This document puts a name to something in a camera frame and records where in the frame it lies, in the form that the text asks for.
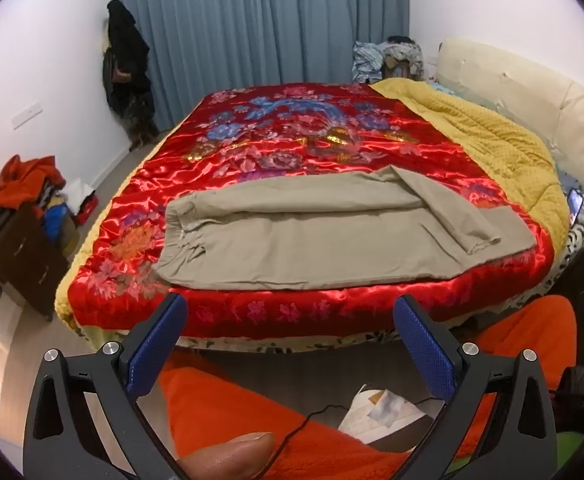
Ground cream upholstered headboard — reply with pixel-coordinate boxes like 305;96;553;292
436;39;584;186

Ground clothes pile by curtain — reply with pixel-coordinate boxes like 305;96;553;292
351;36;424;84

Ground white wall switch plate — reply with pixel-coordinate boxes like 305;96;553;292
12;101;43;130

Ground orange garment on nightstand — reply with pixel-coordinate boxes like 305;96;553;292
0;155;66;219

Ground orange fleece trousers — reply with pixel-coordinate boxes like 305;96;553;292
159;296;577;479

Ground smartphone on bed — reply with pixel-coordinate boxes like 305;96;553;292
566;188;584;226

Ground yellow knitted blanket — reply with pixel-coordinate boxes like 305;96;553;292
371;78;570;252

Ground red box on floor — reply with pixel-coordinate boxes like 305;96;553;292
74;193;98;226

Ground blue-grey window curtain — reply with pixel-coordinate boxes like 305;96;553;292
120;0;409;130

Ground black coats on wall hook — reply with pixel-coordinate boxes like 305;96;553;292
102;0;159;152

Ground operator thumb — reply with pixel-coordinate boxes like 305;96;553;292
178;432;275;480

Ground beige khaki pants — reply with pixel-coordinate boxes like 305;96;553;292
154;166;536;290

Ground red floral satin quilt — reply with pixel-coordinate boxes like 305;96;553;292
55;79;569;344

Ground white papers on floor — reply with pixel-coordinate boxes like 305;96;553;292
339;385;433;451

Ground black cable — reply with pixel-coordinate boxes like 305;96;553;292
258;396;443;480

